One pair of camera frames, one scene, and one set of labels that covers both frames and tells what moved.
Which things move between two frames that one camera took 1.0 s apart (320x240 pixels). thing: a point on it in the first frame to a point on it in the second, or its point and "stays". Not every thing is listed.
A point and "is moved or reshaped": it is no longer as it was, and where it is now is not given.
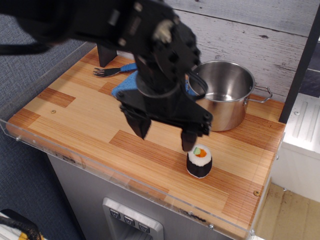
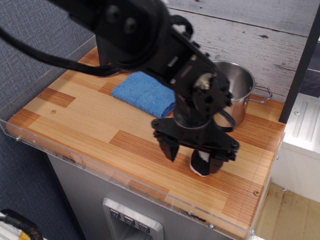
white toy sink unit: (297, 166) stays
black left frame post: (106, 52) stays
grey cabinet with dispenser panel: (106, 208) stays
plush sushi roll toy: (199, 161) is moved or reshaped
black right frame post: (300, 68) stays
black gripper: (164, 96) to (210, 137)
